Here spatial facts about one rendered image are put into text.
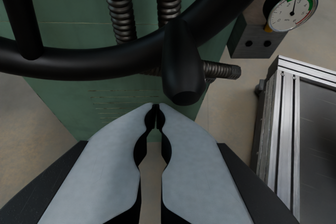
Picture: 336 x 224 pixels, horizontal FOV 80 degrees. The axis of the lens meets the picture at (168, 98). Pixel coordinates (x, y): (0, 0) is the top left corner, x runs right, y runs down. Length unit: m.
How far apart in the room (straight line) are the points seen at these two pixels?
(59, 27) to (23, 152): 0.67
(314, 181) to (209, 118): 0.44
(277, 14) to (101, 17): 0.27
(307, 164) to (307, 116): 0.18
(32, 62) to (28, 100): 0.92
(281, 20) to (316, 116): 0.60
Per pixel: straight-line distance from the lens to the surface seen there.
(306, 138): 0.83
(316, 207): 0.77
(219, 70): 0.32
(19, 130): 1.05
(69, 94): 0.57
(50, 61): 0.19
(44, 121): 1.02
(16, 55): 0.20
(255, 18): 0.39
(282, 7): 0.33
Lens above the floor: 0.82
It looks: 57 degrees down
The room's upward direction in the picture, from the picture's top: 8 degrees clockwise
